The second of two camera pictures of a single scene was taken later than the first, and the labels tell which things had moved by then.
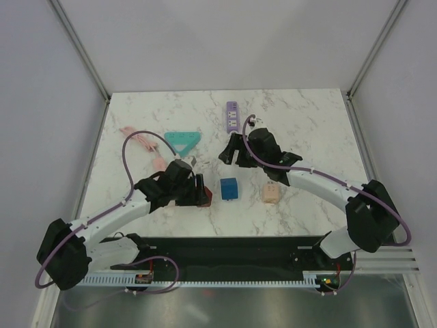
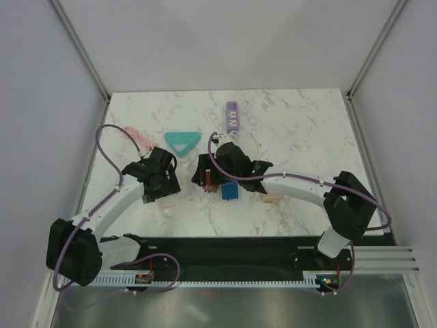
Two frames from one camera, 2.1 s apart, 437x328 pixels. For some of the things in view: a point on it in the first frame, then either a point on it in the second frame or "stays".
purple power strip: [232, 117] stays
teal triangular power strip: [182, 141] stays
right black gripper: [235, 143] → [204, 163]
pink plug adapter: [270, 193] stays
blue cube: [229, 188] stays
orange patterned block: [209, 193] → [209, 187]
